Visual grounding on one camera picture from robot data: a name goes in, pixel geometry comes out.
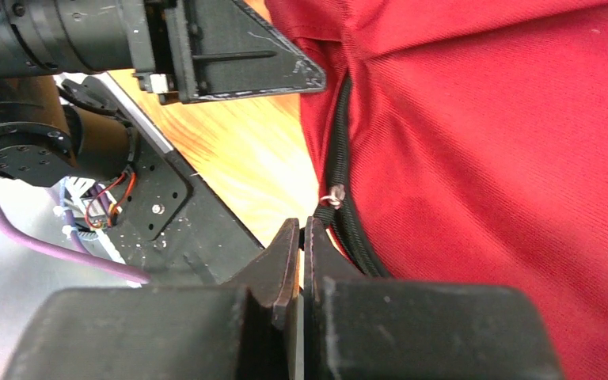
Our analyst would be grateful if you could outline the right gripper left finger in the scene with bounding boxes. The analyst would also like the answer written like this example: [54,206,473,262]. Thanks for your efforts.
[4,218,300,379]

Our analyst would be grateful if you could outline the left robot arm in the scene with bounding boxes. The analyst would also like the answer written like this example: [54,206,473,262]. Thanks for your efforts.
[0,1,326,187]

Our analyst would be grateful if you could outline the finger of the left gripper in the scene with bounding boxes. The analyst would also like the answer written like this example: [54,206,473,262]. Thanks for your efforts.
[177,1,326,103]

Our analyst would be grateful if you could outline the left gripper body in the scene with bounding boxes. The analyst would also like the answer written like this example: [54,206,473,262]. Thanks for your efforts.
[119,1,200,105]

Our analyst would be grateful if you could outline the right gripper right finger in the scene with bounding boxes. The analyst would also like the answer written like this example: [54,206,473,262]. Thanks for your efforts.
[302,218,564,379]

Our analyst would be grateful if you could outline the red student backpack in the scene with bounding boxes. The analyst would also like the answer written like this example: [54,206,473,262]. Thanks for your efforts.
[266,1,608,379]

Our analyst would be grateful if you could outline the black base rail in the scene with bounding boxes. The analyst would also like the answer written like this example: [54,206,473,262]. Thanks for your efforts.
[56,74,263,285]

